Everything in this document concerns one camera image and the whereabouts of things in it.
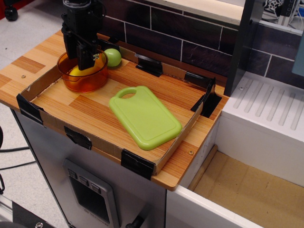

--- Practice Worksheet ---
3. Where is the black vertical post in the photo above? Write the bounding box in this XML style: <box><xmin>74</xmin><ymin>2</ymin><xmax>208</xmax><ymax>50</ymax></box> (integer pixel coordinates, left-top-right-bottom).
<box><xmin>224</xmin><ymin>0</ymin><xmax>265</xmax><ymax>96</ymax></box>

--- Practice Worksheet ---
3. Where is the orange transparent plastic pot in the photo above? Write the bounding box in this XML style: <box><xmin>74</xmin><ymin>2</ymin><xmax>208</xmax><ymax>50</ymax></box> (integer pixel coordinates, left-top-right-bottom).
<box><xmin>57</xmin><ymin>50</ymin><xmax>108</xmax><ymax>93</ymax></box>

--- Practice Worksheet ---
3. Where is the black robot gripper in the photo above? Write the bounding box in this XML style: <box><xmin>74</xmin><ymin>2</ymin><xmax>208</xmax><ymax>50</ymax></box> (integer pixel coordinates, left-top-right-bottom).
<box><xmin>61</xmin><ymin>0</ymin><xmax>103</xmax><ymax>70</ymax></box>

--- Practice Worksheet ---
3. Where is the green plastic cutting board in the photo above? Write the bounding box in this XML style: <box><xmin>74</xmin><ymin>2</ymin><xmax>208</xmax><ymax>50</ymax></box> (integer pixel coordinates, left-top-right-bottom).
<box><xmin>109</xmin><ymin>86</ymin><xmax>182</xmax><ymax>151</ymax></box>

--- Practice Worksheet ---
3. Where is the white toy sink unit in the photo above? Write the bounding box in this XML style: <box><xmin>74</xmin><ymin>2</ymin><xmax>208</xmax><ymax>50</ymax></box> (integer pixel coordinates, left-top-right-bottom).
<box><xmin>166</xmin><ymin>73</ymin><xmax>304</xmax><ymax>228</ymax></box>

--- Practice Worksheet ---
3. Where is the cardboard fence with black tape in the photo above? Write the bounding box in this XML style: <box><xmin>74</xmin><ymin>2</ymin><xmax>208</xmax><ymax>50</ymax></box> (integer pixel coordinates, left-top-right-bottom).
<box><xmin>17</xmin><ymin>34</ymin><xmax>228</xmax><ymax>186</ymax></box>

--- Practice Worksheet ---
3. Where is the toy oven cabinet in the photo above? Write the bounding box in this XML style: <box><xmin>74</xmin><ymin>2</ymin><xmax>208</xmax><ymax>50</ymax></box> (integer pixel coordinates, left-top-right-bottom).
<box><xmin>13</xmin><ymin>112</ymin><xmax>166</xmax><ymax>228</ymax></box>

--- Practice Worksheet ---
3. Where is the green plastic ball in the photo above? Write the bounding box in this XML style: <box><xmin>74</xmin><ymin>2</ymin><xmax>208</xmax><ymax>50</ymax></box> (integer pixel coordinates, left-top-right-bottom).
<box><xmin>104</xmin><ymin>48</ymin><xmax>122</xmax><ymax>67</ymax></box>

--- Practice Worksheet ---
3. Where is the yellow plastic banana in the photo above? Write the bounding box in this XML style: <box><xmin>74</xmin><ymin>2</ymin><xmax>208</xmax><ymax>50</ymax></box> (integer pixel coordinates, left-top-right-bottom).
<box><xmin>68</xmin><ymin>66</ymin><xmax>101</xmax><ymax>77</ymax></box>

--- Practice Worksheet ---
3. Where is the black caster wheel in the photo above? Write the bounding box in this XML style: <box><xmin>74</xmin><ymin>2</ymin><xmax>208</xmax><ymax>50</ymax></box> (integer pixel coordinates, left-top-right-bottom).
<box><xmin>4</xmin><ymin>6</ymin><xmax>18</xmax><ymax>21</ymax></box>

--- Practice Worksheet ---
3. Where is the black floor cable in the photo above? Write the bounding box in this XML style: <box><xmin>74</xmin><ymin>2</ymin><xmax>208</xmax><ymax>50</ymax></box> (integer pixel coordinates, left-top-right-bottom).
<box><xmin>0</xmin><ymin>146</ymin><xmax>37</xmax><ymax>171</ymax></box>

